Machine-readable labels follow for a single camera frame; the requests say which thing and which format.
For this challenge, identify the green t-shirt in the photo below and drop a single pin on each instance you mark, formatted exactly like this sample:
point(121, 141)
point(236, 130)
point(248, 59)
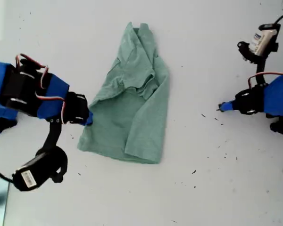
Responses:
point(146, 122)

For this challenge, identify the black camera stalk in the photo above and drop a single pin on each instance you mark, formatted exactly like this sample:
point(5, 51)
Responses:
point(53, 134)
point(261, 70)

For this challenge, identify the white and black camera box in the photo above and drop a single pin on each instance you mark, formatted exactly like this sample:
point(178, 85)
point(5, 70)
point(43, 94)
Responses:
point(261, 41)

